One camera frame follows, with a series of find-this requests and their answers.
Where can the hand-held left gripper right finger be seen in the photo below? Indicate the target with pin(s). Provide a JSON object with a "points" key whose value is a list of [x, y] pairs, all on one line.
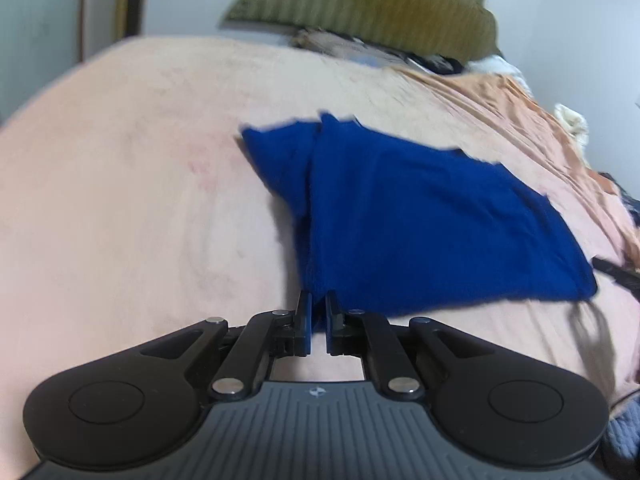
{"points": [[331, 327]]}

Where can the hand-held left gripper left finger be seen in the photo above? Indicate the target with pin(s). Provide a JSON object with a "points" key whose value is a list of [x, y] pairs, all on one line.
{"points": [[307, 327]]}

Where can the blue garment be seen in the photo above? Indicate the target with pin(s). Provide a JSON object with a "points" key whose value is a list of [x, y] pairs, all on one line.
{"points": [[425, 210]]}

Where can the pile of clothes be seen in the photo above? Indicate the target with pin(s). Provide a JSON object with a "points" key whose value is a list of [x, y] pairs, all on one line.
{"points": [[360, 50]]}

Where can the pink bed blanket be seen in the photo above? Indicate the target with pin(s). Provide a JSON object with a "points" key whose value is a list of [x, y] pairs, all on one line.
{"points": [[125, 200]]}

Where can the white fluffy cloth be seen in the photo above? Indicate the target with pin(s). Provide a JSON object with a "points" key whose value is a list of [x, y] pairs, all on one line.
{"points": [[495, 67], [572, 122]]}

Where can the grey blue cloth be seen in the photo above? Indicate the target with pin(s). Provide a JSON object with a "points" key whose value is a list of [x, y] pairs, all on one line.
{"points": [[622, 442]]}

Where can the olive padded headboard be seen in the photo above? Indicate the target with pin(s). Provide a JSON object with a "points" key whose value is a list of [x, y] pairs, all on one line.
{"points": [[380, 0]]}

